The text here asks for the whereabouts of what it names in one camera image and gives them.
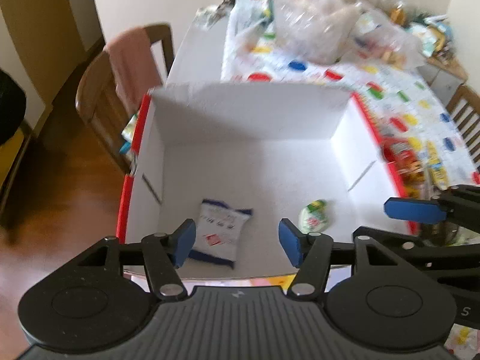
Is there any balloon print tablecloth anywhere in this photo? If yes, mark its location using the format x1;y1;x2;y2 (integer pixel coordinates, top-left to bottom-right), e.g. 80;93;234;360
221;0;479;197

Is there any white blue snack packet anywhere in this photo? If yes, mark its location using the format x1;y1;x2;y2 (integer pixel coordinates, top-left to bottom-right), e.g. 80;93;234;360
189;199;253;269

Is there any red lion snack bag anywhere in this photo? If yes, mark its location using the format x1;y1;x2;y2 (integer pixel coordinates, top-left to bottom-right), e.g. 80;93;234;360
382;136;425;198

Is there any wooden chair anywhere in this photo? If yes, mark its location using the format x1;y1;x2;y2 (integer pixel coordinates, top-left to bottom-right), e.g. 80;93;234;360
76;23;174;174
447;85;480;168

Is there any white side cabinet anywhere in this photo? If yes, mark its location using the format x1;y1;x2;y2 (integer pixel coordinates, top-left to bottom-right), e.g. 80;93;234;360
416;57;468;106

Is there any yellow minion snack packet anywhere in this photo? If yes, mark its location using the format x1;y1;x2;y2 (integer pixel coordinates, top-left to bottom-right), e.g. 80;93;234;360
425;141;449;191

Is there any right wooden chair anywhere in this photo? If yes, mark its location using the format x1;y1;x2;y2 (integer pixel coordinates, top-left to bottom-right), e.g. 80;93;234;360
447;85;480;168

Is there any pink cloth on chair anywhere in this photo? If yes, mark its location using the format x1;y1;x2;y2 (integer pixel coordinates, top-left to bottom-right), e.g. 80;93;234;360
104;27;162;115

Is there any clear plastic bag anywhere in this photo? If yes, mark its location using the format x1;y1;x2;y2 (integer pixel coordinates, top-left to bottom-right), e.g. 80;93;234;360
234;0;425;70

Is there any left wooden chair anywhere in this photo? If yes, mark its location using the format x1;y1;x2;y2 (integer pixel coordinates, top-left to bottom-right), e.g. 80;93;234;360
76;23;174;174

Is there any red white cardboard box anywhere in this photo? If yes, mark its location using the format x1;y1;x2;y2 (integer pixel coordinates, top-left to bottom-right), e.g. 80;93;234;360
117;82;411;279

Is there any clutter on cabinet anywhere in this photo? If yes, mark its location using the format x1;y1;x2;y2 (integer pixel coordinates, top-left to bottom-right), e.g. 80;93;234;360
377;0;456;64

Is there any green white round snack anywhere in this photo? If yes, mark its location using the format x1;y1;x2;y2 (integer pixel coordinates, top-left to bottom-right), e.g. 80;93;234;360
298;199;329;234

